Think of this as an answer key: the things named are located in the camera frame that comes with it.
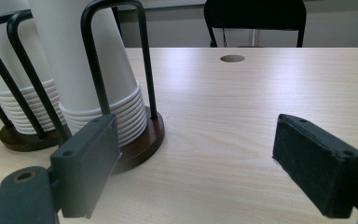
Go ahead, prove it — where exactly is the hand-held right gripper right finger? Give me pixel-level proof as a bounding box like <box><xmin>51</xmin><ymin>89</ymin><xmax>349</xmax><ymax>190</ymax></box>
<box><xmin>271</xmin><ymin>113</ymin><xmax>358</xmax><ymax>219</ymax></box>

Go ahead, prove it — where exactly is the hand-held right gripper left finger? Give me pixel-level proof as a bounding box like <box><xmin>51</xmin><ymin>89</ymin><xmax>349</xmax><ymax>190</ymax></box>
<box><xmin>49</xmin><ymin>113</ymin><xmax>122</xmax><ymax>219</ymax></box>

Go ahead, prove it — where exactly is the dark wooden wire cup holder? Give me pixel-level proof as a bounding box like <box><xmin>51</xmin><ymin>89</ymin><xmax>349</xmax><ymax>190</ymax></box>
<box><xmin>0</xmin><ymin>0</ymin><xmax>166</xmax><ymax>175</ymax></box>

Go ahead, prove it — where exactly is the stack of white paper cups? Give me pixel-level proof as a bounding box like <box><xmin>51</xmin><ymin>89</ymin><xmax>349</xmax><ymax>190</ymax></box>
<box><xmin>27</xmin><ymin>0</ymin><xmax>148</xmax><ymax>148</ymax></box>
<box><xmin>0</xmin><ymin>0</ymin><xmax>66</xmax><ymax>136</ymax></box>

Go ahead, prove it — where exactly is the black folding chair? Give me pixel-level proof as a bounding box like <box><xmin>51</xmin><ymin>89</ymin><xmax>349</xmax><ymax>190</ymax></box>
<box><xmin>203</xmin><ymin>0</ymin><xmax>308</xmax><ymax>49</ymax></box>

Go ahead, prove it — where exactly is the black table cable hole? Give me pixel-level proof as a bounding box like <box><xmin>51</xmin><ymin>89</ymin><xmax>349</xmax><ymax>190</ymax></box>
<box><xmin>219</xmin><ymin>54</ymin><xmax>246</xmax><ymax>63</ymax></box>

